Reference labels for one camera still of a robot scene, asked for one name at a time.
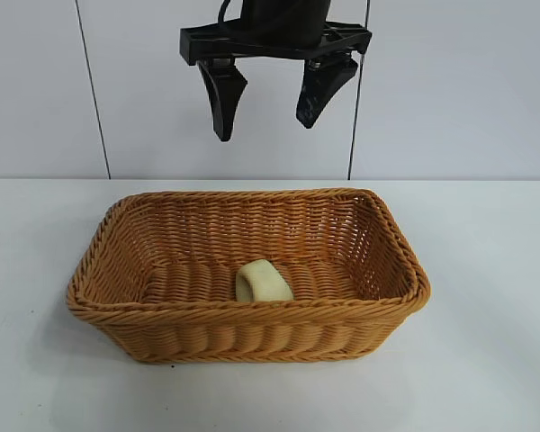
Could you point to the tan woven wicker basket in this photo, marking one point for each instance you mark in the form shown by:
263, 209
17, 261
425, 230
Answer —
207, 324

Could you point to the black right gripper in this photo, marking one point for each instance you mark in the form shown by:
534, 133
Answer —
279, 27

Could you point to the pale yellow egg yolk pastry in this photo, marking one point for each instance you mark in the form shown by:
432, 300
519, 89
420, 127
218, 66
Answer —
270, 281

